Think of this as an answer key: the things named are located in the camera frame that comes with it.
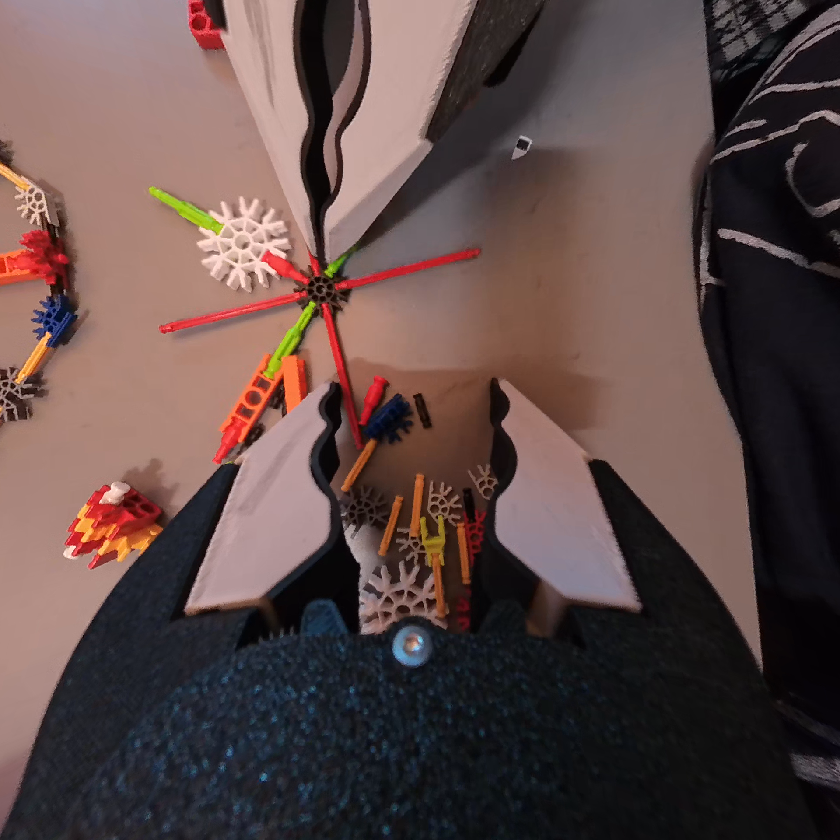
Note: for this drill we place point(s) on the pale grey small connector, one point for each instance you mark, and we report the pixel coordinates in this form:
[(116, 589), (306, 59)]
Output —
[(444, 503)]

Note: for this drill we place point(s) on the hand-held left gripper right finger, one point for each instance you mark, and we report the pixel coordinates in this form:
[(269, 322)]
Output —
[(564, 525)]

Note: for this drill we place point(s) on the colourful toy wheel model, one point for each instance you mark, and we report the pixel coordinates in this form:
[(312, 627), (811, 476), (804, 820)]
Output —
[(39, 262)]

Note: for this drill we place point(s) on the orange ladder connector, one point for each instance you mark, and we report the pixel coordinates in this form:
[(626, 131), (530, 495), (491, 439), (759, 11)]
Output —
[(295, 384)]

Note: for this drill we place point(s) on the half-built spoke toy model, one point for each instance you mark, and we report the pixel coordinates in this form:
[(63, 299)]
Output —
[(321, 290)]

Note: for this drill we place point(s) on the light grey fan connector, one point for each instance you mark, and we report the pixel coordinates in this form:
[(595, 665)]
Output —
[(484, 482), (410, 546)]

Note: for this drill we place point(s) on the green toy rod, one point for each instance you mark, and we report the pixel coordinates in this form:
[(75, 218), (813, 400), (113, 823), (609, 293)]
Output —
[(342, 261)]

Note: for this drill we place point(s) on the blue snowflake connector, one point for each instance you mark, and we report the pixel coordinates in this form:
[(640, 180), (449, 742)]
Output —
[(390, 418)]

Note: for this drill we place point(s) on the small red toy piece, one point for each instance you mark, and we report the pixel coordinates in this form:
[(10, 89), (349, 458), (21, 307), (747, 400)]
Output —
[(205, 26)]

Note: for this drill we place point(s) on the large white snowflake connector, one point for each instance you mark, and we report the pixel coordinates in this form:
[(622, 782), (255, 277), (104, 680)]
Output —
[(400, 598)]

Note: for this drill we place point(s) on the red yellow connector cluster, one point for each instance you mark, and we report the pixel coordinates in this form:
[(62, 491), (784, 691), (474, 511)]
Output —
[(111, 522)]

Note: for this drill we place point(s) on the short orange toy rod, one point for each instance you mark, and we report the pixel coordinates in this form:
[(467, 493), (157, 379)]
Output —
[(390, 525)]

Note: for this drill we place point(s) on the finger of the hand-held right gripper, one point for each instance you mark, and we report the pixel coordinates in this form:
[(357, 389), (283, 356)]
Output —
[(275, 98), (400, 98)]

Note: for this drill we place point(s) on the red fan connector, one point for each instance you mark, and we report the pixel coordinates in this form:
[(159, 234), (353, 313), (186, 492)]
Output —
[(466, 610), (477, 538)]

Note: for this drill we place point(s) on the yellow-green clip connector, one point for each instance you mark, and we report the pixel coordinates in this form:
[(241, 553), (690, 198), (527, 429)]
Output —
[(433, 541)]

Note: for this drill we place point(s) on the dark printed t-shirt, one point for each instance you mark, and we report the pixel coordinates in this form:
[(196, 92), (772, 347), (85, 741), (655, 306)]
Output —
[(774, 328)]

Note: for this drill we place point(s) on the dark grey snowflake connector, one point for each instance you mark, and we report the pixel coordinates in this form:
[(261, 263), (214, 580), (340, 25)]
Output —
[(365, 508)]

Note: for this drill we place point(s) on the red short toy rod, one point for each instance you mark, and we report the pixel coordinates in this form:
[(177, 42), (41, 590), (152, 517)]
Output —
[(373, 400)]

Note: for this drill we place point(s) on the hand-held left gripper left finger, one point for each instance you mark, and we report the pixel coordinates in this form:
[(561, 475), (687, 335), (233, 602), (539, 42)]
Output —
[(262, 525)]

